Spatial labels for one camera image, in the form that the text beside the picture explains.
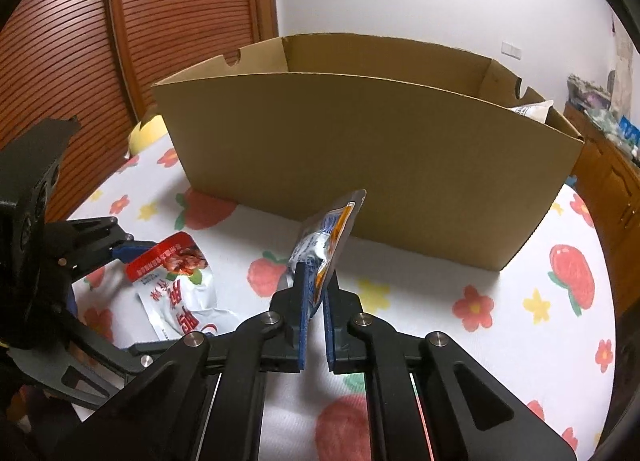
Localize red white snack pouch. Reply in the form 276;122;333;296
126;231;239;341

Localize silver orange snack pouch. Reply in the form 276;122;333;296
278;189;367;322

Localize white grey snack pouch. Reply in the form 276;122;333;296
511;100;553;124

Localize yellow Pikachu plush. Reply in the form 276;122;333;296
128;114;168;158

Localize white floral bed sheet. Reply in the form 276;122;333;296
75;138;615;460

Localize wooden louvered wardrobe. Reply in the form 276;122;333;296
1;0;278;220

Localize brown cardboard box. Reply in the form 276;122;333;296
152;33;582;271

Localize wooden sideboard cabinet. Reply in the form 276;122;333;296
564;104;640;317

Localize blue box on sideboard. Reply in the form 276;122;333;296
618;116;640;147

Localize floral curtain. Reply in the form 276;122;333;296
611;13;634;118

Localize white wall socket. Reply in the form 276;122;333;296
501;42;522;60

